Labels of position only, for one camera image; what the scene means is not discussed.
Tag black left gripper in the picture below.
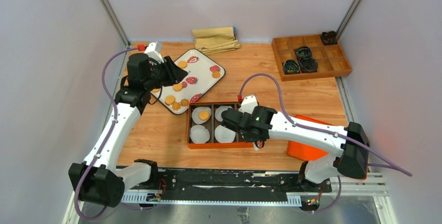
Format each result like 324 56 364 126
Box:
144 56 188 91

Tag round yellow cookie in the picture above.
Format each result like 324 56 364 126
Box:
173 83 183 92
178 60 188 69
164 95 176 105
198 110 211 121

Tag white strawberry tray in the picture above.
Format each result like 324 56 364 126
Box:
151 49 226 115

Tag swirl yellow cookie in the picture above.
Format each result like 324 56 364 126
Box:
212 71 221 79

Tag orange compartment cookie box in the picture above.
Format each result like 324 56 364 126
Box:
187 102 252 149

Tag orange box lid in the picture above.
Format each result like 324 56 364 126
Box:
286 115 370 181

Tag metal tongs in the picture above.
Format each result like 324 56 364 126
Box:
252 143 260 151

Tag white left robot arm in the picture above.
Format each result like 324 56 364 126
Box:
68 53 188 207

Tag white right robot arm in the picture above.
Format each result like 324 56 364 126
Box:
222 106 368 192

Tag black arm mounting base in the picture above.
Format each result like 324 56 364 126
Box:
130 168 332 203

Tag flower yellow cookie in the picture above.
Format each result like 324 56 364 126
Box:
180 99 190 107
171 102 181 111

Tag white paper cup front middle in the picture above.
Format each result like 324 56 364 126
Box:
214 125 236 143

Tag white paper cup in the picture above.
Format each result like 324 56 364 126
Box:
214 125 236 143
215 106 232 122
190 125 211 144
191 107 212 125

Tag white paper cup back middle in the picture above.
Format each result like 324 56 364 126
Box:
215 106 232 122

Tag folded yellow cloth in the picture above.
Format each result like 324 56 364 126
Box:
192 27 240 55

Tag white paper cup back left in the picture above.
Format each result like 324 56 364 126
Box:
191 107 212 125

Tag white paper cup front left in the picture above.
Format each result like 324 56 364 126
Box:
190 125 211 144

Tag wooden compartment organizer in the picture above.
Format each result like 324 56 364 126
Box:
272 34 352 81

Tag dark rolled item in corner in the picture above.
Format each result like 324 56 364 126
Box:
320 31 338 46

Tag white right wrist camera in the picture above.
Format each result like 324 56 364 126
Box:
238 94 259 114

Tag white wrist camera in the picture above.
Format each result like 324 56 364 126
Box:
137 41 164 64
238 94 259 114

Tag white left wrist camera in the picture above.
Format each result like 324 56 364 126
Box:
137 41 164 64

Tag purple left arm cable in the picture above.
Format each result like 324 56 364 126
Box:
74 46 158 221

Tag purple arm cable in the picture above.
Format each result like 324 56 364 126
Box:
74 46 158 221
238 73 413 214

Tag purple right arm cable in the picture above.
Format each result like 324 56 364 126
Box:
238 73 413 214

